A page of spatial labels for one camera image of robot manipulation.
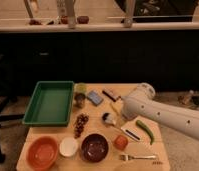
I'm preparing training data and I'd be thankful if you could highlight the white black dish brush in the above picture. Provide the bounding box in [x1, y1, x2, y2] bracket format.
[101, 112, 143, 143]

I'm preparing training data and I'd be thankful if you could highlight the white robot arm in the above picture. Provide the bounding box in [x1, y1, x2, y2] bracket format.
[122, 83, 199, 140]

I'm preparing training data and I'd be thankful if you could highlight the purple bowl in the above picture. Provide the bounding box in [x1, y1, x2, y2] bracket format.
[81, 134, 109, 163]

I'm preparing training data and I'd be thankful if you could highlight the small white bowl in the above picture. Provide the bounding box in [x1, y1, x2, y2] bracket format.
[59, 137, 78, 157]

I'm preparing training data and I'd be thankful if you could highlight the orange bowl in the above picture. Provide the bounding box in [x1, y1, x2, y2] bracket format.
[26, 136, 58, 171]

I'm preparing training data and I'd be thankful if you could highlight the brown black block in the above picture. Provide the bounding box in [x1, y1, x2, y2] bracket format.
[102, 89, 120, 102]

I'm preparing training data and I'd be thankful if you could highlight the blue sponge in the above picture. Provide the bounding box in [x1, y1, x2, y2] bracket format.
[87, 91, 103, 106]

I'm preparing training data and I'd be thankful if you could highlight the bunch of dark grapes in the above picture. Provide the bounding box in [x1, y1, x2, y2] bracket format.
[74, 114, 89, 138]

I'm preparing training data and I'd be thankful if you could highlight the green chili pepper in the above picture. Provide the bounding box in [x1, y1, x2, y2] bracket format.
[136, 120, 155, 145]

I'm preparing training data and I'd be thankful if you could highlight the green plastic tray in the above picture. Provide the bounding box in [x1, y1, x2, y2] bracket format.
[23, 81, 74, 127]

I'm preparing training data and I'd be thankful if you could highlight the orange tomato toy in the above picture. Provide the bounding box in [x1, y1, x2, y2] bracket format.
[113, 135, 128, 150]

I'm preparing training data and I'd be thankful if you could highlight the silver fork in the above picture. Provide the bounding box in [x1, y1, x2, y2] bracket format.
[119, 154, 157, 161]

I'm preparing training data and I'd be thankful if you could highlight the black cabinet counter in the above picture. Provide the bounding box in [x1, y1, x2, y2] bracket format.
[0, 23, 199, 95]

